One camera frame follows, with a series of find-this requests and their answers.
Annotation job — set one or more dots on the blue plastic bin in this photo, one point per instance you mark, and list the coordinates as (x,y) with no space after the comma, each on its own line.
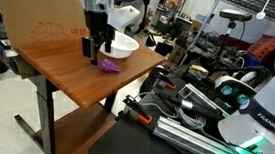
(256,62)

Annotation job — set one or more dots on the black metal table frame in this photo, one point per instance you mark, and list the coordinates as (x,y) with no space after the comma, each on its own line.
(45,112)

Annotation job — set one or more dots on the small brown cardboard box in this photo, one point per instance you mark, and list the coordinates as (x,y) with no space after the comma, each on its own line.
(176,55)

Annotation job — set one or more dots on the red plastic basket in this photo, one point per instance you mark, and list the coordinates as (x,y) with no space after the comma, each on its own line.
(267,49)

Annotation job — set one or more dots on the silver aluminium rail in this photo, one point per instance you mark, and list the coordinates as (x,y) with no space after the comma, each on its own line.
(189,138)

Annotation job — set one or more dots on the black base board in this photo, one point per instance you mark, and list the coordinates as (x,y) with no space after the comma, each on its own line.
(128,146)

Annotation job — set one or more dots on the black clamp with orange trigger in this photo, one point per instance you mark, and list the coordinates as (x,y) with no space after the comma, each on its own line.
(131,104)
(164,81)

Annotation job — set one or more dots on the purple toy grapes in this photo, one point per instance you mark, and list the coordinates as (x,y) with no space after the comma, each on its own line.
(108,66)

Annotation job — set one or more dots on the red fire extinguisher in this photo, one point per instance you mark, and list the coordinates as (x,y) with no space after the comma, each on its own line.
(149,19)

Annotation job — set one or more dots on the black camera on stand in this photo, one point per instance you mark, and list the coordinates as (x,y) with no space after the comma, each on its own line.
(235,15)

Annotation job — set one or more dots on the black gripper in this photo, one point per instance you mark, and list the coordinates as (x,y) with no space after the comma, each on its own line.
(97,25)

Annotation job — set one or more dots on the wooden lower table shelf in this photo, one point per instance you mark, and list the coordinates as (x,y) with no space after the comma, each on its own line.
(79,132)

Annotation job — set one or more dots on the brown cardboard with red print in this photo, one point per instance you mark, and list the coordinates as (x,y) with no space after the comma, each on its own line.
(33,11)

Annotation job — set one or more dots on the beige yellow toy food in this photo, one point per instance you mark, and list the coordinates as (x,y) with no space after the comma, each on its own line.
(198,69)

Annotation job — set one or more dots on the white hanging spoon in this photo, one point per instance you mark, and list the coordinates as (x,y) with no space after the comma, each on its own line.
(260,15)

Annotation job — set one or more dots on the white plastic basin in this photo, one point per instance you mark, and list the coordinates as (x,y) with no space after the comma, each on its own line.
(123,47)

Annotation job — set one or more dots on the short silver aluminium profile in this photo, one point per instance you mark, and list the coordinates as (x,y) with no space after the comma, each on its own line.
(193,93)

